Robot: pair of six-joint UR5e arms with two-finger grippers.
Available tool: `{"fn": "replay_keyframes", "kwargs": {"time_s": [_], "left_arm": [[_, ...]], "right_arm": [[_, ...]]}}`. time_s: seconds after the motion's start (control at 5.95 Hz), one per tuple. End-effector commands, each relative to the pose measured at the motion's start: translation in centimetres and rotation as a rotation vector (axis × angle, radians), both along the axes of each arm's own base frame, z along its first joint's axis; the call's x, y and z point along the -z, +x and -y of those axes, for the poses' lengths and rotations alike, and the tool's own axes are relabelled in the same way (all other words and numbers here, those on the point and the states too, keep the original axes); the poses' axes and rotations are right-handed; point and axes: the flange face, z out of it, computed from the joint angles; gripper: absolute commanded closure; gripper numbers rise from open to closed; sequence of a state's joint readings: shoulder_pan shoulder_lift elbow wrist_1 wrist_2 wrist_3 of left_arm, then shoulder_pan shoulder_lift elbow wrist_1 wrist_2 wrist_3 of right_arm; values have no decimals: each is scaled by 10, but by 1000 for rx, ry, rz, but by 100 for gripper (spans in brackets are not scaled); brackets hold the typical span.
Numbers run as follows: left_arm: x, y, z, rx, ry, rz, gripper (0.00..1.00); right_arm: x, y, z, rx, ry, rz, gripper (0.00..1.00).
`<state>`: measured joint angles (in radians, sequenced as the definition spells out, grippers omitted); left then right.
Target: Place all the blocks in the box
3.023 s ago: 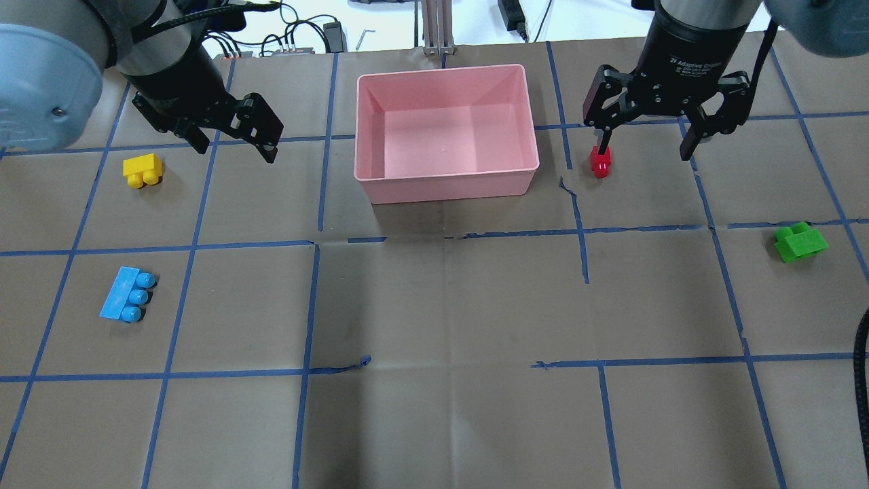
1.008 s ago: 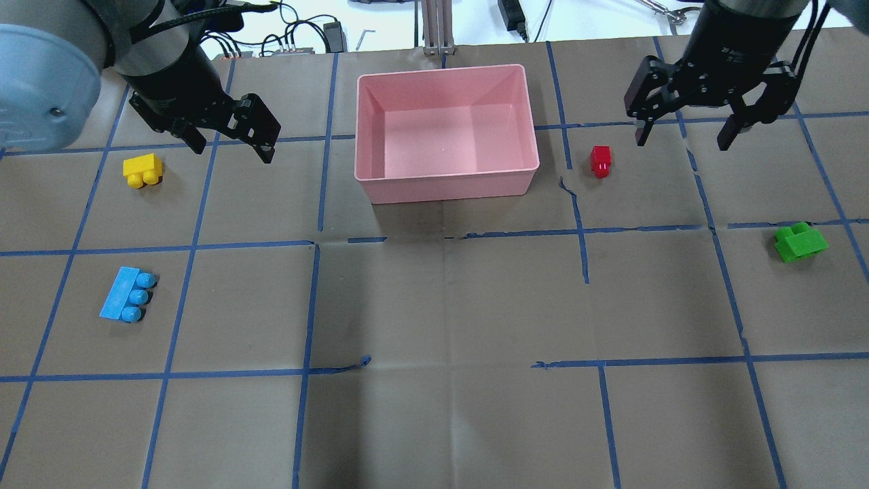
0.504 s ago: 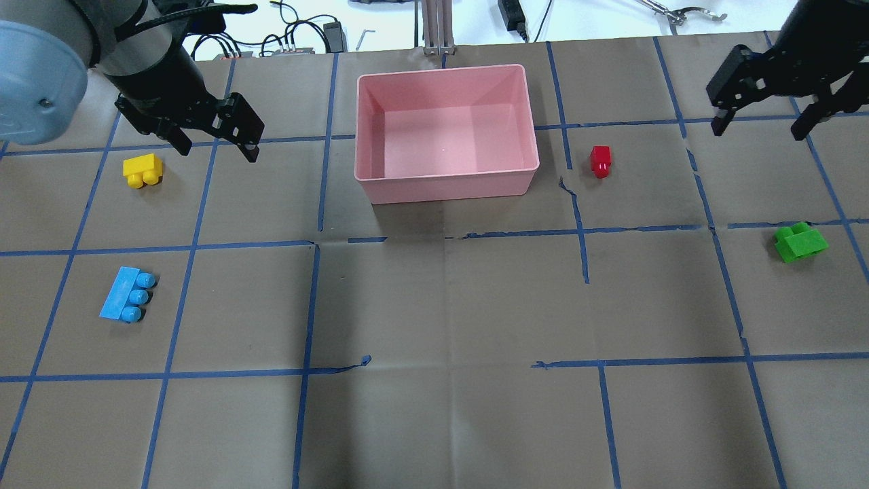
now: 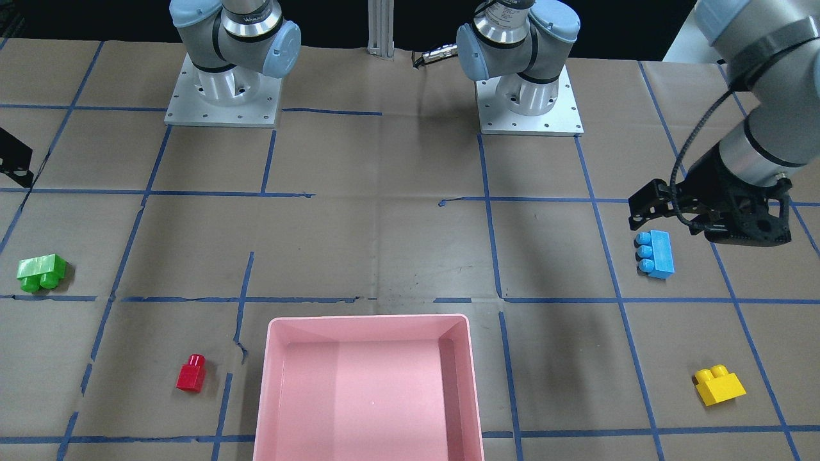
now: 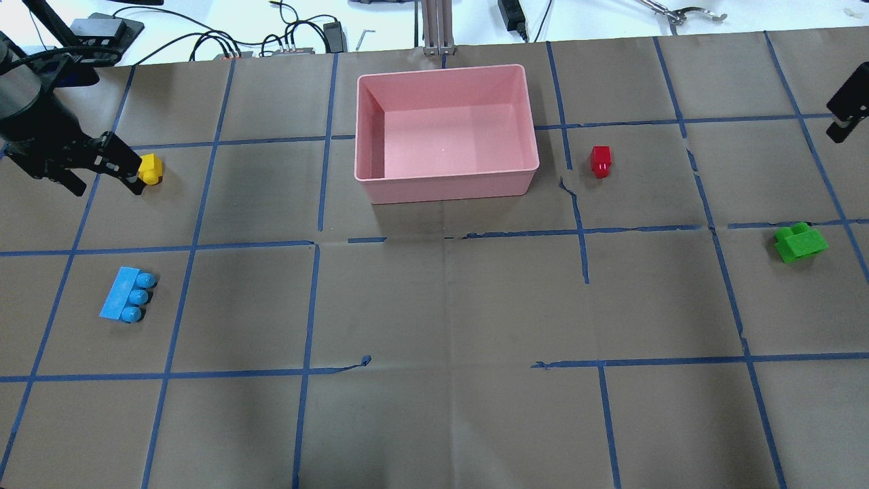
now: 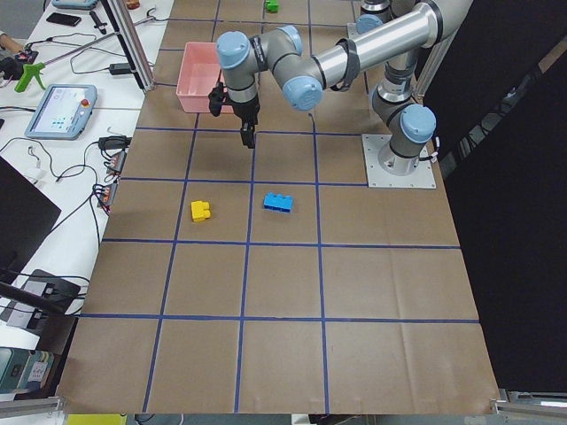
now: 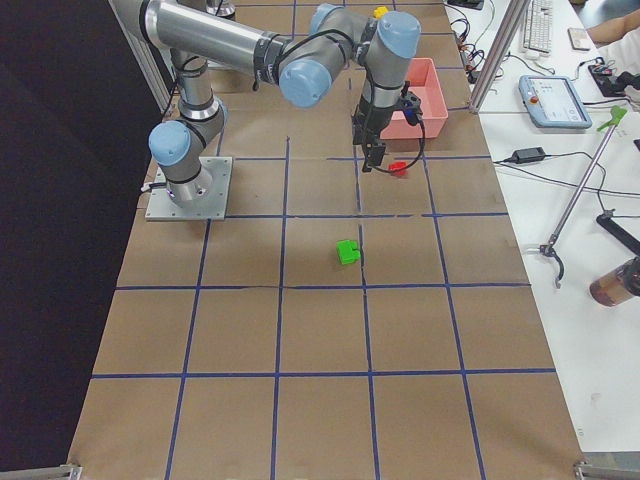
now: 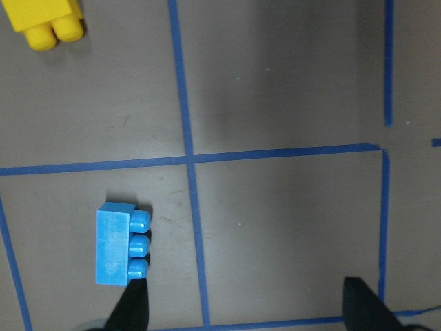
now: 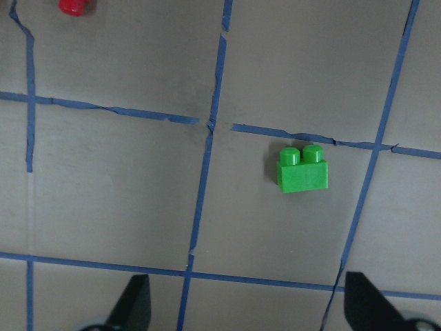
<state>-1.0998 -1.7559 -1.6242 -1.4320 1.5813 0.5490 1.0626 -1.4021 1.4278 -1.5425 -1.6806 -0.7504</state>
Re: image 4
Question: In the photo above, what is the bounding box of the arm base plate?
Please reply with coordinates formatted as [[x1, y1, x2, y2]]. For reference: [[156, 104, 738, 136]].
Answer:
[[164, 55, 283, 129], [475, 67, 585, 137]]

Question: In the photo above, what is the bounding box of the yellow two-stud block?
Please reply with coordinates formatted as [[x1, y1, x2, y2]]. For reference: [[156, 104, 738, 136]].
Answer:
[[693, 364, 747, 407]]

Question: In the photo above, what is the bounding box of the aluminium frame post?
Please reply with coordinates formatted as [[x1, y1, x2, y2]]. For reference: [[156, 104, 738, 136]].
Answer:
[[366, 0, 395, 61]]

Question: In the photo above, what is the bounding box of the green two-stud block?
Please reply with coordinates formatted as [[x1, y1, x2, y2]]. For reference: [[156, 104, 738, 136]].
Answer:
[[17, 254, 67, 293]]

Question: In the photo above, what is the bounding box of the pink plastic box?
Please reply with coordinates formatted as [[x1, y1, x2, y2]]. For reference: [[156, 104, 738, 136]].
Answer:
[[254, 313, 484, 460]]

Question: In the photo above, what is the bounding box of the blue three-stud block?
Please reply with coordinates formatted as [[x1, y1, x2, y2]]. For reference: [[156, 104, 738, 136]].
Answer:
[[634, 230, 676, 280]]

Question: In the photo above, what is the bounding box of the red single-stud block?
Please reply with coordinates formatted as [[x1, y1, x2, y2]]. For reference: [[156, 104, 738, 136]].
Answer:
[[175, 353, 207, 393]]

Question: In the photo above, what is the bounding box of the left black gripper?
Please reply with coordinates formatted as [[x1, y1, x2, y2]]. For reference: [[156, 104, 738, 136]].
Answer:
[[628, 144, 792, 247]]

